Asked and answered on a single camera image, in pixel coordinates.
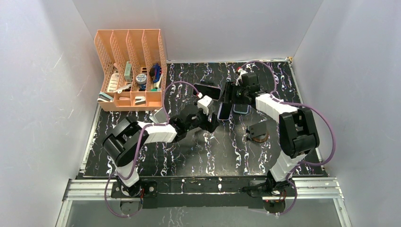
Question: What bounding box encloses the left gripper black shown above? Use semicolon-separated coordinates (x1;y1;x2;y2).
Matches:
186;107;219;133

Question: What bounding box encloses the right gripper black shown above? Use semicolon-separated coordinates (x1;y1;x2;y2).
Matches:
219;82;248;105

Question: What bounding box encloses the phone with purple case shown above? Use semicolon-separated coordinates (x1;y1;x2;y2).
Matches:
218;102;233;121

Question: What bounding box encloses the phone with pink case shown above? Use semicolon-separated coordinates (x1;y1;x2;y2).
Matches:
196;84;221;100

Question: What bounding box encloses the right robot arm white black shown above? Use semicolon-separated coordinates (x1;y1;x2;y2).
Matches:
222;73;320;197

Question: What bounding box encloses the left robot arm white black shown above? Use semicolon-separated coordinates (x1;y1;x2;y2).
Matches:
102;105;219;197

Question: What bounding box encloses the phone with blue case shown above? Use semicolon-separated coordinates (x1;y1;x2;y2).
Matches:
233;104;249;115

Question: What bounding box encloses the grey stand on wooden base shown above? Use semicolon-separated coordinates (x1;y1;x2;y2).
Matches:
246;121;269;143

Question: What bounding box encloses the white stapler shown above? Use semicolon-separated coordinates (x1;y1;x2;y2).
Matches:
134;96;146;105

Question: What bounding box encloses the blue black tool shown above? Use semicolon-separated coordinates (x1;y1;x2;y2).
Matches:
149;63;162;83

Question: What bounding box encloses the round blue white tape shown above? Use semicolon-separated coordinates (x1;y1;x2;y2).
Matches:
135;73;148;85

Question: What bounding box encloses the green white box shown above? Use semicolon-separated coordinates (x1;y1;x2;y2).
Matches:
124;61;133;82

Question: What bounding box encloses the orange plastic file organizer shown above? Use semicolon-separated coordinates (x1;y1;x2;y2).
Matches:
94;29;167;112

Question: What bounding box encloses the white label tag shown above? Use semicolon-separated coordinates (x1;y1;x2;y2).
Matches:
106;72;120;92

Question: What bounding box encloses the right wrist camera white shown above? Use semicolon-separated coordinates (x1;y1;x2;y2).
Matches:
235;68;248;87

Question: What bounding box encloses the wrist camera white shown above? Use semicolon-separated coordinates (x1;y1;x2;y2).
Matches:
235;68;248;87
197;96;214;115

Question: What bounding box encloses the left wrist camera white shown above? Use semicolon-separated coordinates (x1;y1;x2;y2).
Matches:
197;96;214;115

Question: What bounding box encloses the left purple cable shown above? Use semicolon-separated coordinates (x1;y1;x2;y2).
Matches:
104;80;203;218

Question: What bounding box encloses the purple cable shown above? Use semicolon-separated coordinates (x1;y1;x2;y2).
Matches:
239;61;336;216
104;80;203;218

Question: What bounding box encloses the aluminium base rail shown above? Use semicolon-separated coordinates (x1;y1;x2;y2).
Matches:
63;177;344;209

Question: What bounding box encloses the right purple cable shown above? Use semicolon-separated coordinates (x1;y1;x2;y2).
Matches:
239;61;336;216

